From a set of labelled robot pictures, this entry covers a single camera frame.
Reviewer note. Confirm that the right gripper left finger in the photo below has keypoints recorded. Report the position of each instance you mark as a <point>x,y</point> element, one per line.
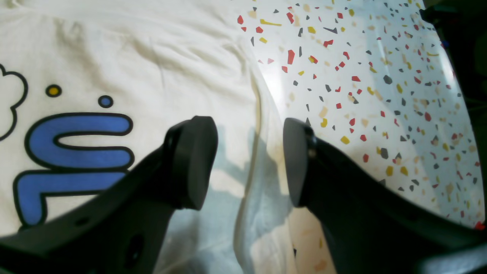
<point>122,230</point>

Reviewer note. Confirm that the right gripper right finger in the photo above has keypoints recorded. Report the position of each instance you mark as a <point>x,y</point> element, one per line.
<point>369,229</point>

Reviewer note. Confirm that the white printed T-shirt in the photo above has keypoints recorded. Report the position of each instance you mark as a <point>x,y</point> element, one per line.
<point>90,87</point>

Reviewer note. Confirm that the terrazzo pattern table cloth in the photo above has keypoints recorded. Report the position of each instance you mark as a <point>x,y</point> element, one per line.
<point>372,78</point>

